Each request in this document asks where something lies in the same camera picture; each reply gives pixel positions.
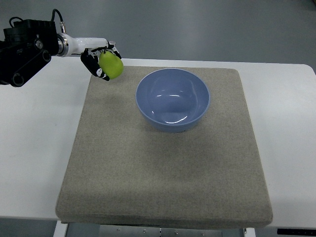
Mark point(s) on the green pear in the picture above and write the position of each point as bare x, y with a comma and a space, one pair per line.
111, 65

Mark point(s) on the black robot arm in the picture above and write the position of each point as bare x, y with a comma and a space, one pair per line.
27, 47

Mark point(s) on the beige felt mat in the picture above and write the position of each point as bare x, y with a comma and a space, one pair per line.
122, 171

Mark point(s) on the metal table frame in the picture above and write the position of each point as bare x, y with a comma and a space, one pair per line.
75, 230

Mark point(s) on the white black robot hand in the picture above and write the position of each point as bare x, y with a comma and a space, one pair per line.
88, 49

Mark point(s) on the blue bowl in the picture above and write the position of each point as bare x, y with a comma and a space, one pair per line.
172, 100

